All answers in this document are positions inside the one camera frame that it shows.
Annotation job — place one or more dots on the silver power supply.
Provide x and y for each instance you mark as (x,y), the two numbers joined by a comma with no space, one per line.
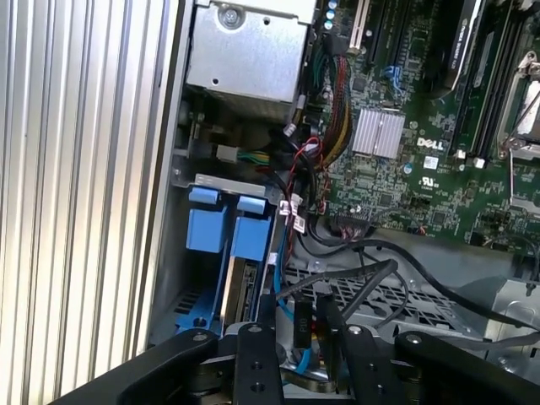
(249,55)

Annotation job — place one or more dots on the hard disk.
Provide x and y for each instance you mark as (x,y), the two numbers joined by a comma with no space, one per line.
(251,236)
(206,230)

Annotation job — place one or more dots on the black graphics card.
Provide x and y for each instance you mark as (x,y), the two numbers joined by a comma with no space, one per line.
(451,46)

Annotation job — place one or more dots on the green motherboard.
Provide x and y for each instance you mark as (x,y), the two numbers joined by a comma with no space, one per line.
(379,198)

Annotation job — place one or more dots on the metal socket cover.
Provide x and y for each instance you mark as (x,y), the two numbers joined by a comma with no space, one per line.
(527,200)

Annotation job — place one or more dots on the grey metal disk bay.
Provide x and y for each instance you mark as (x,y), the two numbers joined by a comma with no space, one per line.
(401,295)

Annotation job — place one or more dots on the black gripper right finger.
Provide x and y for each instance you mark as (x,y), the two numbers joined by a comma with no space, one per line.
(367,367)

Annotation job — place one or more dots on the black open PC case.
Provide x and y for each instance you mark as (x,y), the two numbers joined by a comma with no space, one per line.
(169,253)

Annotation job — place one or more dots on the silver chipset heat sink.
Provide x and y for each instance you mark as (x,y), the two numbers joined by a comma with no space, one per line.
(377,133)

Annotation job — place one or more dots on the white expansion slot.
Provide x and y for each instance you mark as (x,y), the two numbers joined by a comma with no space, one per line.
(358,25)

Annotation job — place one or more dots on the CPU socket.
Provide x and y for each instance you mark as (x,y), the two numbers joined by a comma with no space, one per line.
(535,115)

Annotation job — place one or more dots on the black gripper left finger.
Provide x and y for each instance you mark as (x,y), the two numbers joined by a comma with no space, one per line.
(257,363)

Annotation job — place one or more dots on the metal locking lever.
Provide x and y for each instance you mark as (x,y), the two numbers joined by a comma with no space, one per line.
(524,113)

